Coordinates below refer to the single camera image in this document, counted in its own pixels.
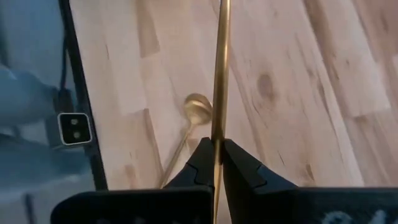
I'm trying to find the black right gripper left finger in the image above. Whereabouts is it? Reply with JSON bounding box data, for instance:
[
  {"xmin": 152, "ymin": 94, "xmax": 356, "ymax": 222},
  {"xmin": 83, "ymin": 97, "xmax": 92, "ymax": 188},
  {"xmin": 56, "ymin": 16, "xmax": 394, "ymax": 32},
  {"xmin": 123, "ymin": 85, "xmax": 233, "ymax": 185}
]
[{"xmin": 51, "ymin": 138, "xmax": 216, "ymax": 224}]

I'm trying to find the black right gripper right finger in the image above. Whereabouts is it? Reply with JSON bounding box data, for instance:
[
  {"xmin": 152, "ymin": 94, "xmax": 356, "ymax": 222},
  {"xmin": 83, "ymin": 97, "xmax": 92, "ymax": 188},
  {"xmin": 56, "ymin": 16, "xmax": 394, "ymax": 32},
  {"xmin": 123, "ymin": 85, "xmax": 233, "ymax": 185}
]
[{"xmin": 222, "ymin": 139, "xmax": 398, "ymax": 224}]

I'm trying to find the gold metal spoon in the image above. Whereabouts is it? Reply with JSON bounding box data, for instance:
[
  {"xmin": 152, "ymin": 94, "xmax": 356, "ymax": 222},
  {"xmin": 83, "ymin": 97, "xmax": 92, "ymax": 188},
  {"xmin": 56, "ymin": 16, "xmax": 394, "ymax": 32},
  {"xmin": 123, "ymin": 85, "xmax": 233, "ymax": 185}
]
[
  {"xmin": 211, "ymin": 0, "xmax": 233, "ymax": 224},
  {"xmin": 159, "ymin": 92, "xmax": 214, "ymax": 189}
]

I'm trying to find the black metal table frame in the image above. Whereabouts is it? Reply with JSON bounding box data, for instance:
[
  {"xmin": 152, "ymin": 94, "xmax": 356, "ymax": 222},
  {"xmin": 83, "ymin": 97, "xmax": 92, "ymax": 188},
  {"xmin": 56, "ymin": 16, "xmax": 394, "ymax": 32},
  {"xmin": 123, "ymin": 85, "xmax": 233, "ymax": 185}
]
[{"xmin": 58, "ymin": 0, "xmax": 109, "ymax": 191}]

